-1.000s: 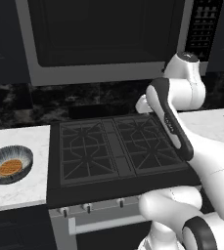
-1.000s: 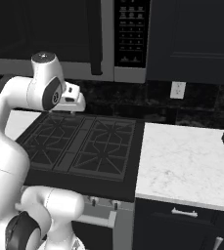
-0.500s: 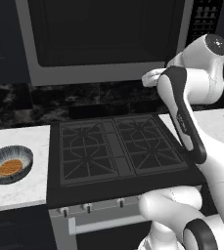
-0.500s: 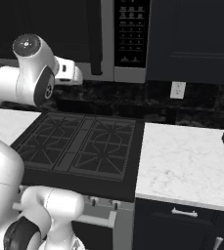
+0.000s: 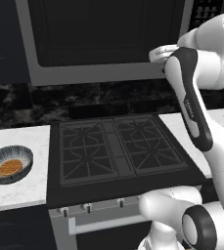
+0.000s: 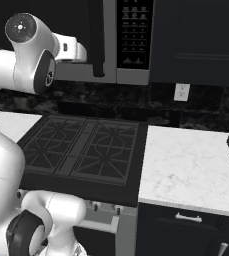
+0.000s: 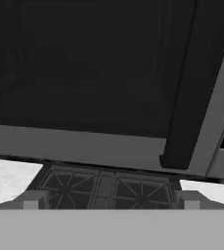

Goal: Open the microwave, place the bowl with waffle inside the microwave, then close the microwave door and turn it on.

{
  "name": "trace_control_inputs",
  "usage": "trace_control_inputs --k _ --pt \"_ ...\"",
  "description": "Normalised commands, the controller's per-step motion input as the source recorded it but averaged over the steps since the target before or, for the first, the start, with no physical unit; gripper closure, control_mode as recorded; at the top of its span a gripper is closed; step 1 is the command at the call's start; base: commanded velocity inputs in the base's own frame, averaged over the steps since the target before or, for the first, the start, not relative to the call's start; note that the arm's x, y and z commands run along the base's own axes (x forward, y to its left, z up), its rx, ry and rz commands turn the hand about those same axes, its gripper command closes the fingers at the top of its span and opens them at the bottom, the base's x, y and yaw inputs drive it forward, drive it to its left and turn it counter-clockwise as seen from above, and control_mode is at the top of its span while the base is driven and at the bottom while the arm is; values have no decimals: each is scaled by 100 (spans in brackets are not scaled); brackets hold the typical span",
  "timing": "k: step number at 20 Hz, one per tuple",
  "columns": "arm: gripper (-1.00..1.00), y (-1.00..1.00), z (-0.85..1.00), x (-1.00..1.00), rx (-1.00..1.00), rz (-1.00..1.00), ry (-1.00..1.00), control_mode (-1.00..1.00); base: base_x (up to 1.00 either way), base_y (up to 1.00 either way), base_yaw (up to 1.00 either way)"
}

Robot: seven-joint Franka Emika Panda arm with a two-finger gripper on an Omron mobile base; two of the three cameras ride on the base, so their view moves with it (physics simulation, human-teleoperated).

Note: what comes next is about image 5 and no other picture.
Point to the black gas hob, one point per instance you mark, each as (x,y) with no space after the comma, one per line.
(120,149)

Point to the grey oven door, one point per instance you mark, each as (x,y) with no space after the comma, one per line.
(110,239)

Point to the grey oven knob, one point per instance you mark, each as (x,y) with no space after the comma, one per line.
(64,212)
(121,202)
(87,208)

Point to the grey and black microwave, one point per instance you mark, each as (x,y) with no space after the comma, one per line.
(100,73)

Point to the dark wall cupboard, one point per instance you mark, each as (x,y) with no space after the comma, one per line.
(4,39)

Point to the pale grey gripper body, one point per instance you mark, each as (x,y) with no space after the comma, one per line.
(161,54)

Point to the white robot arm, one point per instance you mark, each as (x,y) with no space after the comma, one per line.
(221,156)

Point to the dark base cupboard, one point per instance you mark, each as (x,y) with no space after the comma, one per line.
(17,229)

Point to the round orange waffle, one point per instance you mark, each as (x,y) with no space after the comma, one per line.
(10,167)

